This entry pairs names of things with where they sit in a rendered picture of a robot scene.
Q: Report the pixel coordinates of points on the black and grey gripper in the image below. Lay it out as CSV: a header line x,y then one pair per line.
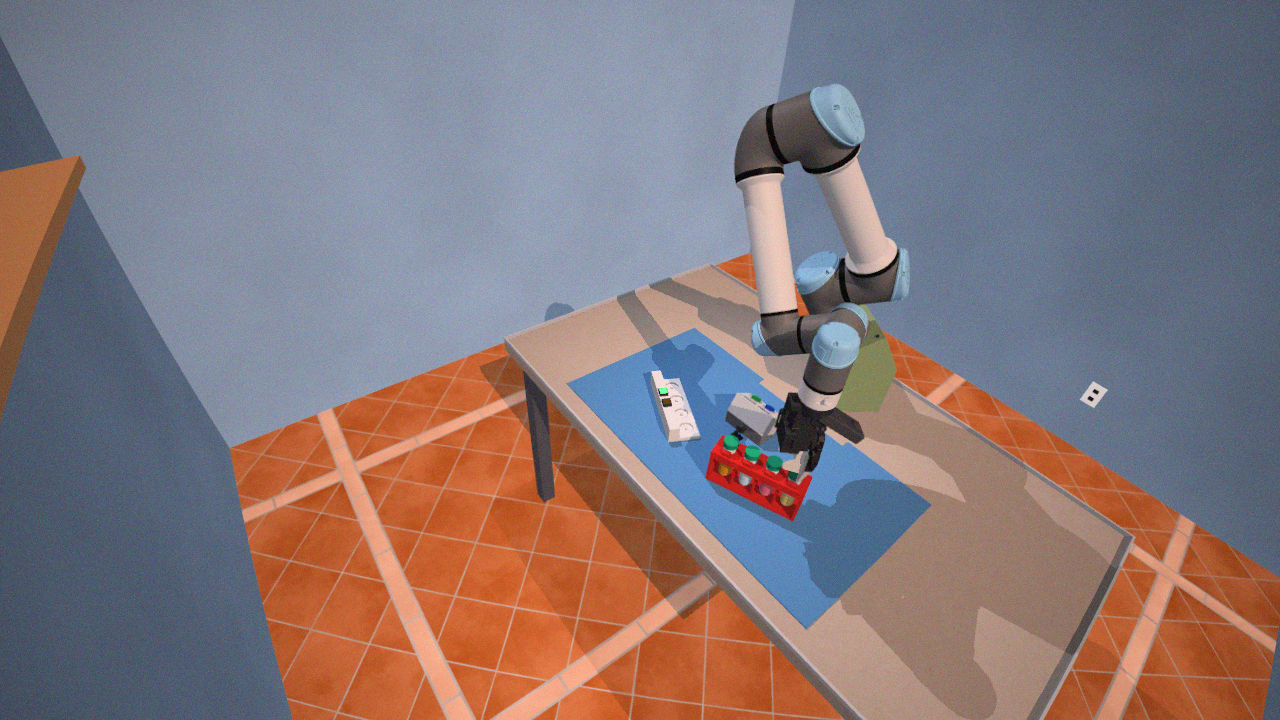
x,y
806,429

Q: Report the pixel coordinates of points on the blue flat mat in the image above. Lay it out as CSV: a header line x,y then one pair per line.
x,y
852,513

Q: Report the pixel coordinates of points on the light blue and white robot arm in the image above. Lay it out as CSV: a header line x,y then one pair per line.
x,y
823,130

